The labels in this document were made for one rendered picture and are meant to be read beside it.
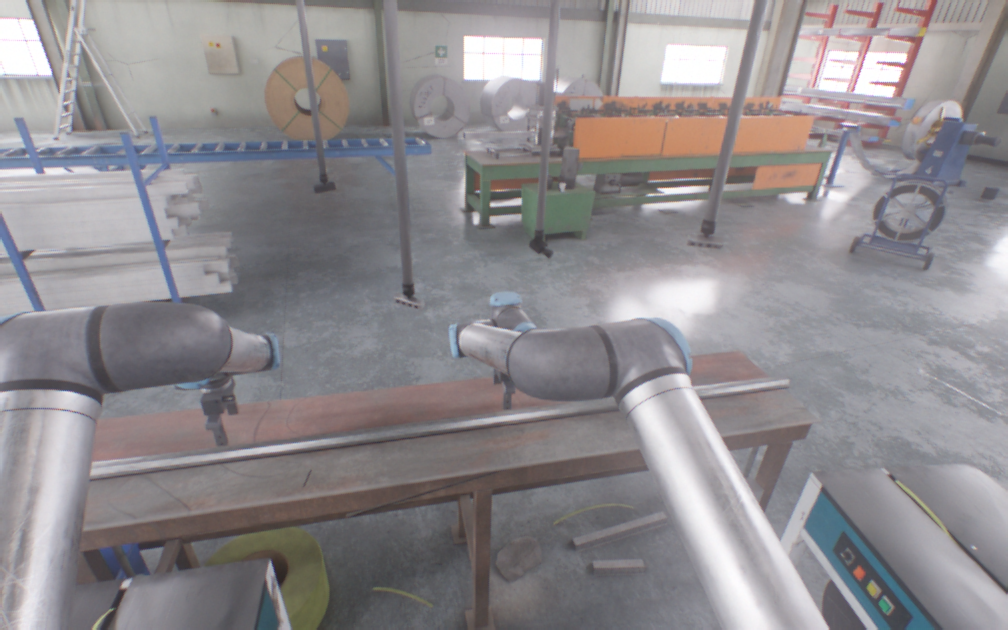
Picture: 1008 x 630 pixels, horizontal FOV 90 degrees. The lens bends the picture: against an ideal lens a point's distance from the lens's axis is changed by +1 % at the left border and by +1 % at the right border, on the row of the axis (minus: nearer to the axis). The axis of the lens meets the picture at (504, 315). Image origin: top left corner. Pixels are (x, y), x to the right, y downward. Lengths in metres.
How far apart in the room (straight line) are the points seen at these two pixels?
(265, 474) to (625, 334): 1.16
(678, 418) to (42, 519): 0.74
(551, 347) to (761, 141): 7.11
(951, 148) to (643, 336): 10.51
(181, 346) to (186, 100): 12.83
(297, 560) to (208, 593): 0.72
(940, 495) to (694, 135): 5.55
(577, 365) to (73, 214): 3.77
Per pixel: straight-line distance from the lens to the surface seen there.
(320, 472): 1.59
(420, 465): 1.55
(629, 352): 0.78
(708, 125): 7.11
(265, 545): 2.28
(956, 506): 2.07
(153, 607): 1.55
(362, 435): 1.64
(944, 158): 11.20
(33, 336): 0.81
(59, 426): 0.77
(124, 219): 4.12
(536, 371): 0.77
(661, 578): 2.39
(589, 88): 12.89
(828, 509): 1.90
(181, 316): 0.81
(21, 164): 6.13
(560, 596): 2.26
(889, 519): 1.90
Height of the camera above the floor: 1.90
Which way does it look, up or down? 29 degrees down
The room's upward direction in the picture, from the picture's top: 2 degrees clockwise
